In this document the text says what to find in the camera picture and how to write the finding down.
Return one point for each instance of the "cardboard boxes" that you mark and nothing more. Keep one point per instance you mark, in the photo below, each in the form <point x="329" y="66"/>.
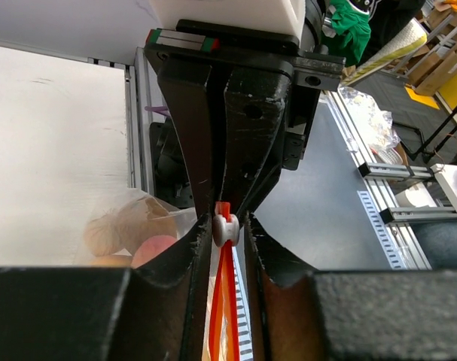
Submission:
<point x="427" y="67"/>

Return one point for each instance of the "aluminium side frame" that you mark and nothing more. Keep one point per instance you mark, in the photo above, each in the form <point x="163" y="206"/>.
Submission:
<point x="413" y="207"/>

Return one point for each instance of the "orange yellow fruit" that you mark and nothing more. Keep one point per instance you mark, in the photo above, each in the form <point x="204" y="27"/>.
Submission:
<point x="115" y="260"/>

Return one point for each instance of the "white slotted cable duct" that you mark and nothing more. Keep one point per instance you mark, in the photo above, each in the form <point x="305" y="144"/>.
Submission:
<point x="300" y="313"/>

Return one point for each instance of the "right aluminium frame post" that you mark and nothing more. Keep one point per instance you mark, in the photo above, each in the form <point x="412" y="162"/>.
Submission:
<point x="138" y="97"/>

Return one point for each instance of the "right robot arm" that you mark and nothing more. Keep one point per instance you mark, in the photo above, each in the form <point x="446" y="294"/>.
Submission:
<point x="170" y="173"/>

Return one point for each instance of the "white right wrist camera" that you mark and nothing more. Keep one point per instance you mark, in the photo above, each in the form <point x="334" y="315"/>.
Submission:
<point x="278" y="16"/>

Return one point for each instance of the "clear plastic bag pile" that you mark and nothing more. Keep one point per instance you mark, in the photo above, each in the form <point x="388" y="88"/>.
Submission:
<point x="375" y="126"/>

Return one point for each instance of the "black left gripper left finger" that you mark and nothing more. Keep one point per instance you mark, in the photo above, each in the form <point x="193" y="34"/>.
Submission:
<point x="155" y="312"/>

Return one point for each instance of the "brown kiwi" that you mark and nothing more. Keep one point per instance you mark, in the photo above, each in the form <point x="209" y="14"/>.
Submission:
<point x="142" y="219"/>

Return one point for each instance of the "pink peach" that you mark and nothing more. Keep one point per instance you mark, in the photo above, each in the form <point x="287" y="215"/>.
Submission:
<point x="152" y="248"/>

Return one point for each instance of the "green cloth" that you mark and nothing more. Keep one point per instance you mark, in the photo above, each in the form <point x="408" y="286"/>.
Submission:
<point x="350" y="30"/>

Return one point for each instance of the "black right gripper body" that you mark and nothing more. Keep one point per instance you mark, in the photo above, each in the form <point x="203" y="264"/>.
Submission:
<point x="306" y="61"/>

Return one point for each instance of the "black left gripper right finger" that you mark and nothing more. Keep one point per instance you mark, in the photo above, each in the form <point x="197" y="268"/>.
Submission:
<point x="425" y="307"/>

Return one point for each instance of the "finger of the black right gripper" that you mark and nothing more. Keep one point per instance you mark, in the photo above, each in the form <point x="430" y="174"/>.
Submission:
<point x="184" y="88"/>
<point x="255" y="103"/>

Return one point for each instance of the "clear zip top bag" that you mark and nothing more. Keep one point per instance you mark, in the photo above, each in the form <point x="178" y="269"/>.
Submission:
<point x="221" y="334"/>

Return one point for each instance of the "garlic bulb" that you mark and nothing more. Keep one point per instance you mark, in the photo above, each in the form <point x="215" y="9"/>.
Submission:
<point x="110" y="234"/>

